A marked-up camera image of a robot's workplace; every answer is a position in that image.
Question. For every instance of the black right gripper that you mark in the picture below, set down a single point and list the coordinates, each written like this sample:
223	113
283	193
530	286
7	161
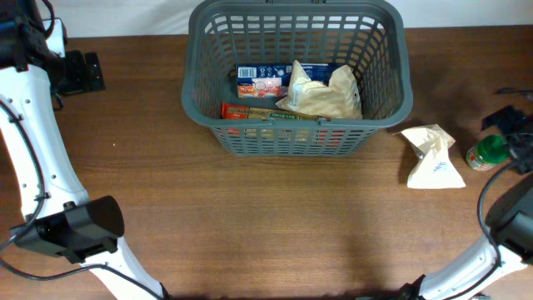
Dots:
504	119

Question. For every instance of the grey plastic basket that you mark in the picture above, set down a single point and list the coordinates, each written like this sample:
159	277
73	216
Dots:
225	37

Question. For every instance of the green-lidded jar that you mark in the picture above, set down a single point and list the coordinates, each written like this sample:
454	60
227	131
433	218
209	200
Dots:
487	153

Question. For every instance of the blue and white carton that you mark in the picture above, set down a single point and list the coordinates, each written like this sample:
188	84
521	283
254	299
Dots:
272	80

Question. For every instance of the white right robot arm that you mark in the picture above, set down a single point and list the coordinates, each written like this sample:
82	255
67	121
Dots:
505	245

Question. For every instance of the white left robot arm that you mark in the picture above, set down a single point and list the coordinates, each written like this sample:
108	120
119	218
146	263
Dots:
60	219

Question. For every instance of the beige paper bag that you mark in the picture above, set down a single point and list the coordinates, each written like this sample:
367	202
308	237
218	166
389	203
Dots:
434	169

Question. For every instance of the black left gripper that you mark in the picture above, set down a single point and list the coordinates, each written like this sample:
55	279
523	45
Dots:
82	82

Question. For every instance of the red spaghetti packet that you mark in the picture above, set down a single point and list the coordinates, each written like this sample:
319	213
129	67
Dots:
232	111

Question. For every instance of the clear bag of rice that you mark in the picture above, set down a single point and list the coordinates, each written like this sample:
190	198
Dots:
337	99

